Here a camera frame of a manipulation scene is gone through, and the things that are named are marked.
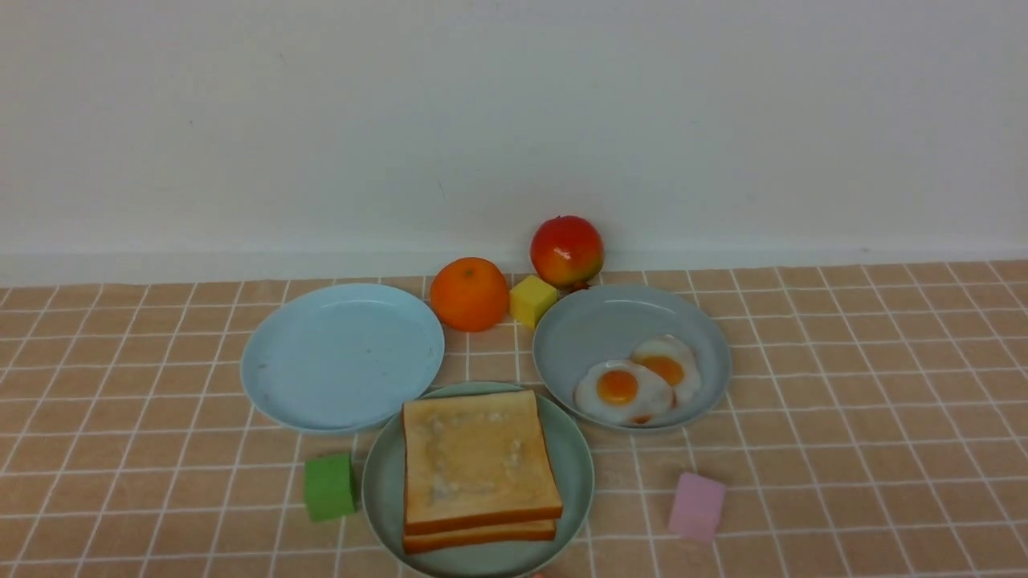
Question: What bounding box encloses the toast slice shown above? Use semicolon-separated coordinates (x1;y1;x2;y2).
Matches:
400;390;563;535
402;520;557;555

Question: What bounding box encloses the yellow cube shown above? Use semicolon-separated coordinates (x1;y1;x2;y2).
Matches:
509;275;561;329

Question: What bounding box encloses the orange fruit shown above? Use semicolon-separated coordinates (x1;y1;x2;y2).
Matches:
427;257;510;332

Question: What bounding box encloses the red apple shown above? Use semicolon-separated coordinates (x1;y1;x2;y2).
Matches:
529;215;605;292

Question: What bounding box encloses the grey-blue plate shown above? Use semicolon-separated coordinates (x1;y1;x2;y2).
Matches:
533;285;733;433

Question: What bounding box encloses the front fried egg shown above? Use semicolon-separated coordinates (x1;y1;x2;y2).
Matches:
573;360;675;425

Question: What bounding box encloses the fried egg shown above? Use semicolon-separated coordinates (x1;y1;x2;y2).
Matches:
629;334;704;406
573;360;675;425

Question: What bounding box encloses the right fried egg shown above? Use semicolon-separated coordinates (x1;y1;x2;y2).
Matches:
629;334;704;406

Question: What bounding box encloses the light blue plate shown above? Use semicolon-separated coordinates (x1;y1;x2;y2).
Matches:
238;284;447;436

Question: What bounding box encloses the green cube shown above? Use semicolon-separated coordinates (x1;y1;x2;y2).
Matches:
304;453;357;523

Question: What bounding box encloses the pink cube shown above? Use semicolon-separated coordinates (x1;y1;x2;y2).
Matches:
668;473;727;544

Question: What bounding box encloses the checkered orange tablecloth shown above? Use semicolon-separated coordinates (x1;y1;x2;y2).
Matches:
1;261;1027;577

